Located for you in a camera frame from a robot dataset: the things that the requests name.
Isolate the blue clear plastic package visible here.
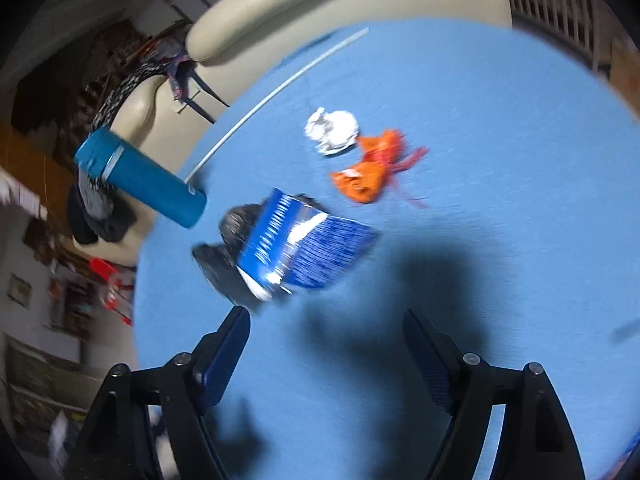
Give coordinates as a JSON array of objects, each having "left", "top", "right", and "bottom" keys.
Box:
[{"left": 235, "top": 187, "right": 378, "bottom": 301}]

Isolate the white paper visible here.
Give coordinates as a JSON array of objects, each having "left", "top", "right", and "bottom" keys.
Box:
[{"left": 304, "top": 106, "right": 361, "bottom": 157}]

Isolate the grey knitted cloth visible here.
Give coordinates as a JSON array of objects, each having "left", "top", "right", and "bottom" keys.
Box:
[{"left": 77, "top": 170, "right": 118, "bottom": 216}]

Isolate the cream leather sofa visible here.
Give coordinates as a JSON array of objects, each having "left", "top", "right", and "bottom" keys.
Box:
[{"left": 72, "top": 0, "right": 513, "bottom": 266}]

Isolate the patterned bag with straps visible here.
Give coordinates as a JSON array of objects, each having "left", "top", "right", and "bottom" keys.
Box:
[{"left": 142, "top": 35, "right": 231, "bottom": 123}]

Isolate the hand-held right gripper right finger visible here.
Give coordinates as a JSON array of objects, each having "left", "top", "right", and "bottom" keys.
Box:
[{"left": 402, "top": 308, "right": 586, "bottom": 480}]

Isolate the orange plastic bag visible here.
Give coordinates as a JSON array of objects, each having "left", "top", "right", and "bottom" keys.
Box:
[{"left": 329, "top": 129, "right": 431, "bottom": 210}]

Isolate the dark jacket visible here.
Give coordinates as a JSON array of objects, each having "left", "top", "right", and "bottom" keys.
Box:
[{"left": 67, "top": 185, "right": 137, "bottom": 246}]

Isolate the black plastic bag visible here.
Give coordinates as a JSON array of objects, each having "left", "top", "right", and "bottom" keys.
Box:
[{"left": 192, "top": 192, "right": 326, "bottom": 316}]

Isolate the black floral cloth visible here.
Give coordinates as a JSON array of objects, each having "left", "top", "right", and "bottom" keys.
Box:
[{"left": 92, "top": 62, "right": 166, "bottom": 128}]

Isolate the thin white rod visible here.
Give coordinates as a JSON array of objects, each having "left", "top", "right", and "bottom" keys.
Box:
[{"left": 182, "top": 27, "right": 371, "bottom": 182}]

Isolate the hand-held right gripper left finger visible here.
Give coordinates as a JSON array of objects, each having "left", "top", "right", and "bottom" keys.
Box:
[{"left": 70, "top": 305, "right": 252, "bottom": 480}]

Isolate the blue tablecloth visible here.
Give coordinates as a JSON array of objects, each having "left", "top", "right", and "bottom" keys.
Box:
[{"left": 132, "top": 17, "right": 640, "bottom": 480}]

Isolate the blue metal bottle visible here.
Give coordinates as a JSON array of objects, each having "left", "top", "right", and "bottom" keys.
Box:
[{"left": 74, "top": 126, "right": 208, "bottom": 230}]

